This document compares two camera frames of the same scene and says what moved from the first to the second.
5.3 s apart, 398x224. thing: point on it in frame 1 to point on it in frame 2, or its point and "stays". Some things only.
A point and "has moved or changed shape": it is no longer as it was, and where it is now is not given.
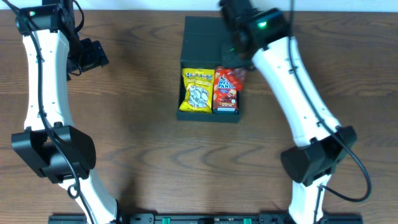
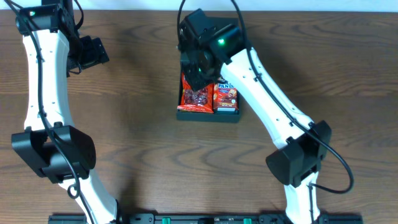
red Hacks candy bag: x=239 y=74 has moved or changed shape
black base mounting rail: x=207 y=219 stays
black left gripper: x=96 y=56 stays
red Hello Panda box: x=226 y=90 stays
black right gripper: x=229 y=61 to x=191 y=78
